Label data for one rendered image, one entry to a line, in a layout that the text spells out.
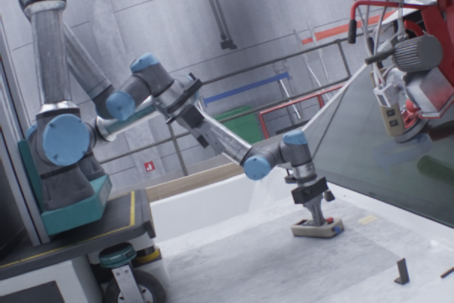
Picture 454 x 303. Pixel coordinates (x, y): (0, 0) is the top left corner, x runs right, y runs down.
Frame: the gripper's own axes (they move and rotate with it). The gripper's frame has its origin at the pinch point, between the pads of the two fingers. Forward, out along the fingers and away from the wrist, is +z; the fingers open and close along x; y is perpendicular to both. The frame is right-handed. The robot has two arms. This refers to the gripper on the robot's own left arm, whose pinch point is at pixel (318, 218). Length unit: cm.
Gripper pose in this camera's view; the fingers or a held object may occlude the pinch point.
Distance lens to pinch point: 164.6
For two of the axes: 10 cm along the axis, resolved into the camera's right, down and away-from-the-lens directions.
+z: 3.2, 9.5, 0.5
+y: 5.4, -1.3, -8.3
